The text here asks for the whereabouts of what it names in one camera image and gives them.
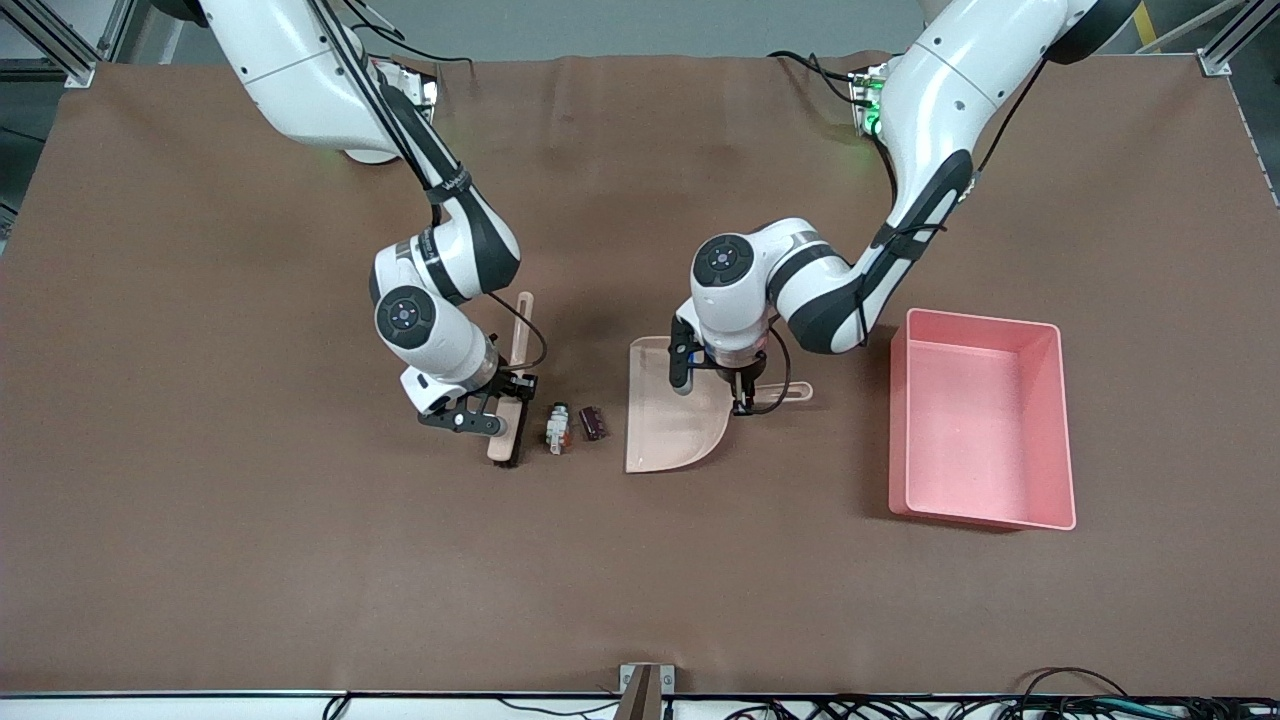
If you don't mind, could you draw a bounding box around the black base cable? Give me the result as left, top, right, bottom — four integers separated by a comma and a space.
350, 20, 473, 71
768, 50, 861, 106

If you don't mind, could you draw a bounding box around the thin black cable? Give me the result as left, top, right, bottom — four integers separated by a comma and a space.
498, 700, 621, 719

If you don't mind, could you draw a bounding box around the teal network cable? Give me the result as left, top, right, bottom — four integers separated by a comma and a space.
1060, 703, 1183, 718

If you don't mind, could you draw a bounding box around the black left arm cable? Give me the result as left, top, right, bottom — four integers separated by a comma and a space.
735, 55, 1051, 416

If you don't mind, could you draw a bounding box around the black looped cable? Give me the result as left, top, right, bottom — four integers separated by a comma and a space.
1015, 666, 1131, 701

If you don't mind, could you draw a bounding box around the brown table mat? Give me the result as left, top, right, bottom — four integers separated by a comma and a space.
0, 50, 1280, 698

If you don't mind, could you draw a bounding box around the aluminium frame post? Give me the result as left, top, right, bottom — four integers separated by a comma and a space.
0, 0, 136, 91
1195, 0, 1280, 79

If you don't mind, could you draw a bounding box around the pink plastic bin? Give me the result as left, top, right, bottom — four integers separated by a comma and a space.
888, 308, 1078, 531

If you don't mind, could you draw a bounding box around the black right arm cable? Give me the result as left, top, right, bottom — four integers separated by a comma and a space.
305, 0, 549, 373

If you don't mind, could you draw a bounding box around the beige plastic dustpan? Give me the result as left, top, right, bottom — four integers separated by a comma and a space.
625, 336, 814, 475

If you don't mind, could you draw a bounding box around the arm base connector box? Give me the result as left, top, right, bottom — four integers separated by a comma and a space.
850, 62, 891, 136
375, 60, 441, 113

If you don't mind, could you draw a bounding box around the white table edge rail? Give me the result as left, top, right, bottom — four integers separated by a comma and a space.
0, 688, 1280, 720

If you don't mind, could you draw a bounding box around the metal bracket with brown post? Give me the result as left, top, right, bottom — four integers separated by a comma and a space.
618, 663, 676, 720

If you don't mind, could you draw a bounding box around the beige brush with black bristles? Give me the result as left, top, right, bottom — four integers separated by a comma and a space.
486, 291, 537, 469

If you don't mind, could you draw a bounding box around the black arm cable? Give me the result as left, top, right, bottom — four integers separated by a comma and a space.
305, 0, 549, 373
735, 55, 1051, 416

